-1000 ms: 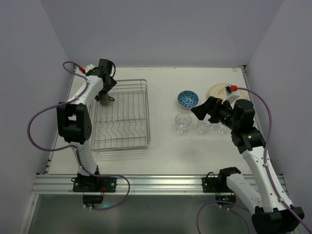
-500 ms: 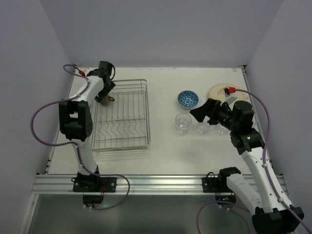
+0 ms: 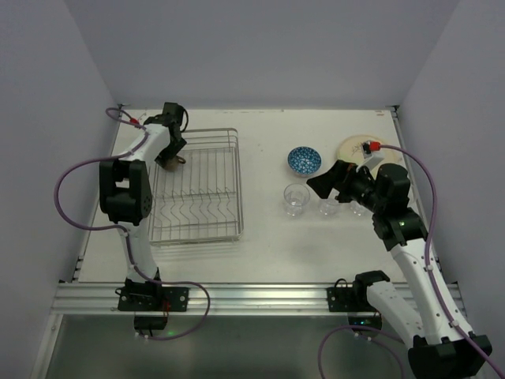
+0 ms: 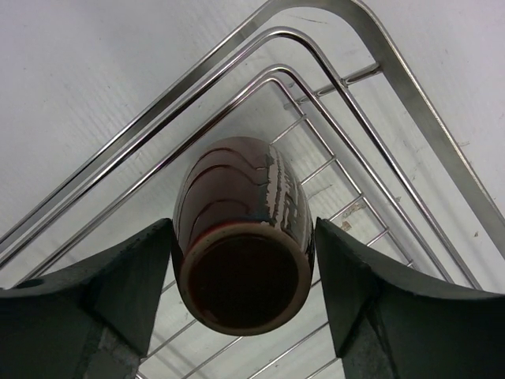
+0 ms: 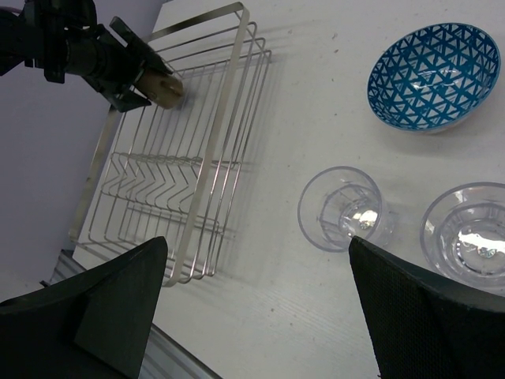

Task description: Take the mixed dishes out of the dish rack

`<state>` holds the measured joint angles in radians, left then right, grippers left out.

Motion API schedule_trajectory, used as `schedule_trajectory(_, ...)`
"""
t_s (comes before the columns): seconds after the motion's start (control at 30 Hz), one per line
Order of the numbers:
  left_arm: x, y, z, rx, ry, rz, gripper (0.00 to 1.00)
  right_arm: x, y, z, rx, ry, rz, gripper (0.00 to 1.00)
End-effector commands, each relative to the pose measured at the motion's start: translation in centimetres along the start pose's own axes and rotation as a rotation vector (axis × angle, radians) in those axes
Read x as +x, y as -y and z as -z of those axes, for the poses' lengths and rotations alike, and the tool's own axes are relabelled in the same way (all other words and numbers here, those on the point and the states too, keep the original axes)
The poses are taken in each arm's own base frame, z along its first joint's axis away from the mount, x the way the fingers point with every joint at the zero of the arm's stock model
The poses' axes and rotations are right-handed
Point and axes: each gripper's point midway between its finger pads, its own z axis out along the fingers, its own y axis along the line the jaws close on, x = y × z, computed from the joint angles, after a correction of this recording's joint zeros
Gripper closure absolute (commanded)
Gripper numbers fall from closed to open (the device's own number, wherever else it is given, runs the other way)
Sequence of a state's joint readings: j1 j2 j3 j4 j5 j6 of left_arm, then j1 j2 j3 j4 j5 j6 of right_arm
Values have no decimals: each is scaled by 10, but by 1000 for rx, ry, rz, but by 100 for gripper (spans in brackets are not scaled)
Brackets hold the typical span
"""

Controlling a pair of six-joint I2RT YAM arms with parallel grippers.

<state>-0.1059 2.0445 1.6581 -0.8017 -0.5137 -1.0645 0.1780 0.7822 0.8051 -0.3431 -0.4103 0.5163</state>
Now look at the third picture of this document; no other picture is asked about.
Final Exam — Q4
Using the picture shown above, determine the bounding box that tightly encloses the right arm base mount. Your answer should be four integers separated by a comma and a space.
326, 278, 383, 332

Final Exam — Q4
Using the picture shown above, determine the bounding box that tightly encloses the metal wire dish rack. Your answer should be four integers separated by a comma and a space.
148, 128, 244, 246

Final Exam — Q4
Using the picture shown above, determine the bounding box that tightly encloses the brown ceramic mug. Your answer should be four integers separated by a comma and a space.
163, 156, 186, 172

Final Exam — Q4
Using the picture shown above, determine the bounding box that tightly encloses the aluminium front rail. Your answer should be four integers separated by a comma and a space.
53, 282, 469, 317

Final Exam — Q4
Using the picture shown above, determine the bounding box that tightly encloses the blue patterned bowl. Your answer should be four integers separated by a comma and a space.
287, 146, 322, 177

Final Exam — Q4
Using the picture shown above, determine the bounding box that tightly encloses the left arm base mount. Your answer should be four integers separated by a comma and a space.
115, 280, 189, 336

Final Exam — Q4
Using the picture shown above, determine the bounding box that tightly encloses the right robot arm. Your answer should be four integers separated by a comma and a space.
307, 160, 492, 378

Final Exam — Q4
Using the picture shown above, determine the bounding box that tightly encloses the clear glass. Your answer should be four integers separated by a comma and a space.
350, 201, 369, 216
319, 197, 340, 216
283, 183, 311, 217

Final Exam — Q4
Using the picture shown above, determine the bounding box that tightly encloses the green plate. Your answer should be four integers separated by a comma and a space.
335, 134, 401, 164

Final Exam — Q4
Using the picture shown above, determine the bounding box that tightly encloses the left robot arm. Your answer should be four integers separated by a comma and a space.
99, 102, 189, 284

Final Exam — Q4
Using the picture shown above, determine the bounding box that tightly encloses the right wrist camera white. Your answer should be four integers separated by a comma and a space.
357, 141, 384, 171

